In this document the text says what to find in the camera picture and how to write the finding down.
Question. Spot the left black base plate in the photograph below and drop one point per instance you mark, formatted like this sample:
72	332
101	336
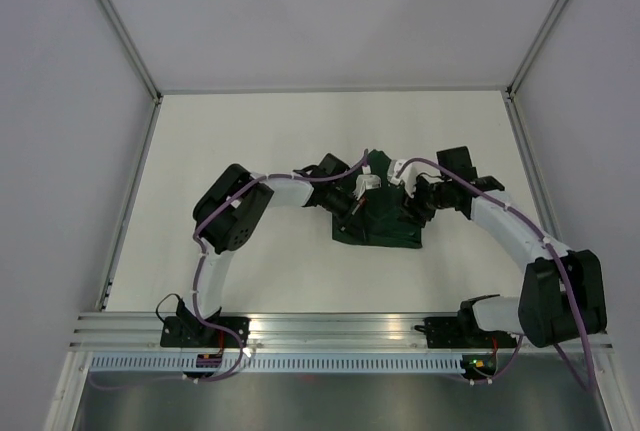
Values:
175	334

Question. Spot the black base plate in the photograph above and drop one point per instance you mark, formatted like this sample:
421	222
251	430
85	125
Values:
446	332
175	334

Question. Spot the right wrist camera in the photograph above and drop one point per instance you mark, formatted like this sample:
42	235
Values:
402	174

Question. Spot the back aluminium frame bar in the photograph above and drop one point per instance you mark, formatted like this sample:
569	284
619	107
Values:
335	89

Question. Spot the dark green cloth napkin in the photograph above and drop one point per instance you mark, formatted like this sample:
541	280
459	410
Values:
381	221

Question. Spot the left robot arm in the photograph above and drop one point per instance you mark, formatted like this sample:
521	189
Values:
229	212

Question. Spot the aluminium front rail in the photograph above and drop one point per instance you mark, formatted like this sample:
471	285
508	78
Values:
268	332

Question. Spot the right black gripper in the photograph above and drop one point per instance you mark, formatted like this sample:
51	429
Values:
412	204

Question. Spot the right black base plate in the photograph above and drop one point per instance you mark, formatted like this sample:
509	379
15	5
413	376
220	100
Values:
446	332

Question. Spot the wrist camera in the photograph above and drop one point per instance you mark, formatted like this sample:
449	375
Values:
364	183
402	174

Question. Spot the white slotted cable duct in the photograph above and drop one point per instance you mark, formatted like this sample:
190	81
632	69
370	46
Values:
282	362

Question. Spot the right aluminium frame post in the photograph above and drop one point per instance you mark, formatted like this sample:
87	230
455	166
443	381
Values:
544	32

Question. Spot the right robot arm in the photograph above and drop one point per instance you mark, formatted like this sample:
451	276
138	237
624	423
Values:
562	293

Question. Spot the aluminium frame post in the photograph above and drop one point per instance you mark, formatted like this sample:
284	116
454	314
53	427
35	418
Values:
544	32
131	52

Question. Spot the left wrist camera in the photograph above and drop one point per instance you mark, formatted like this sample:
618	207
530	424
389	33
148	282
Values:
364	183

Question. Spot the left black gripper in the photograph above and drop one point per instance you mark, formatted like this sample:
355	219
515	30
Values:
344	221

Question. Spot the left aluminium frame post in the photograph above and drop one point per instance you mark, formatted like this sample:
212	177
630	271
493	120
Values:
131	52

